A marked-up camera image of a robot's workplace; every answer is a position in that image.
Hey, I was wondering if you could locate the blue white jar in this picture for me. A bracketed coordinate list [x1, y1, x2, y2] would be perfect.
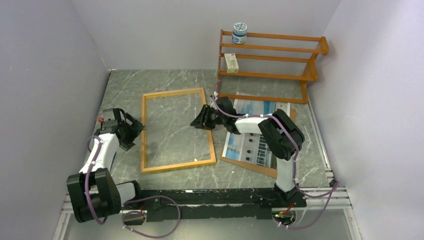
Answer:
[231, 22, 248, 45]

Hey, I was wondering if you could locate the brown cardboard backing board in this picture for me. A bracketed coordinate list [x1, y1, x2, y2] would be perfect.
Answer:
[219, 107, 298, 179]

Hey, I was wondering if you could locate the building photo print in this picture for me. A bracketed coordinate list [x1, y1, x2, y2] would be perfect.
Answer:
[221, 99, 291, 169]

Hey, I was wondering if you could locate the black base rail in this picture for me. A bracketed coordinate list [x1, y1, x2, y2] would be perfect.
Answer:
[122, 187, 307, 222]

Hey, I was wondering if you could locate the orange wooden shelf rack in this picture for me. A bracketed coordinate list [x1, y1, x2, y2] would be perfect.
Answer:
[215, 30, 330, 104]

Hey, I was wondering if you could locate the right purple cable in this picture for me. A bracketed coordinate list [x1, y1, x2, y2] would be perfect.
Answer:
[273, 180, 341, 231]

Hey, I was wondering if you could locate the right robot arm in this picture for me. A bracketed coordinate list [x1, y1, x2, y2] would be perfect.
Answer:
[190, 97, 305, 208]

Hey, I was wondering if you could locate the small white green box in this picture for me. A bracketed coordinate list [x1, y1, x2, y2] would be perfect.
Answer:
[224, 53, 240, 74]

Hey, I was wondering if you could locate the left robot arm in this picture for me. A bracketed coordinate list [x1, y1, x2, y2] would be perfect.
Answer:
[66, 108, 145, 225]

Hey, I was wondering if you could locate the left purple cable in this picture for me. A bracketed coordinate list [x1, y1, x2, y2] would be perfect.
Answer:
[121, 196, 182, 240]

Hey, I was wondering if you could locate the yellow wooden photo frame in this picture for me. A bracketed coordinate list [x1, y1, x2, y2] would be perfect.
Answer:
[140, 87, 217, 174]

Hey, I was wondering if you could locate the purple cable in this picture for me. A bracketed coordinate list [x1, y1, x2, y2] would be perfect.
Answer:
[121, 196, 182, 240]
[273, 180, 341, 231]

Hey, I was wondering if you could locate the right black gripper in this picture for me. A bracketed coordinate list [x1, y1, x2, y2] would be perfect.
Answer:
[189, 105, 226, 131]

